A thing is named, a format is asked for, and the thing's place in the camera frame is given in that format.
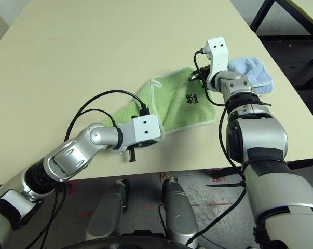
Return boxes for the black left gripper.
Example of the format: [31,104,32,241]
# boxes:
[126,139,157,163]

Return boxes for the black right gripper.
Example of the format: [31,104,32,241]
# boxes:
[189,66,211,84]

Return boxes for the green sock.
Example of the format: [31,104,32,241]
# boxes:
[102,66,217,135]

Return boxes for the light blue folded towel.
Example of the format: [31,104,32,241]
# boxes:
[226,56,274,96]

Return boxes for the grey left robot leg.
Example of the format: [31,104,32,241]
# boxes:
[86,178,130,241]

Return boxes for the black robot waist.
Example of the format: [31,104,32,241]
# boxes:
[65,230,188,249]

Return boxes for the black table underframe bar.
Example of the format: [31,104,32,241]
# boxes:
[285,158,313,170]

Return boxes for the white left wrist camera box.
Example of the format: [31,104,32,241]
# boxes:
[117,114,164,155]

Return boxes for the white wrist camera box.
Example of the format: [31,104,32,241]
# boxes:
[200,37,229,89]
[117,114,164,155]

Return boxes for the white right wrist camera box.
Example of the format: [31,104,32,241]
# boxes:
[200,37,229,89]

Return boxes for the black left wrist camera cable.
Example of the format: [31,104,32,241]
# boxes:
[64,89,151,142]

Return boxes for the thin black leg cable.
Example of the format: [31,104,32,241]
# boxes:
[158,203,172,236]

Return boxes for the black left arm body cable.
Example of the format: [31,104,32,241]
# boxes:
[39,181,69,249]

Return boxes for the wooden table with black frame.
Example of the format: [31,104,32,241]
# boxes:
[249,0,313,90]

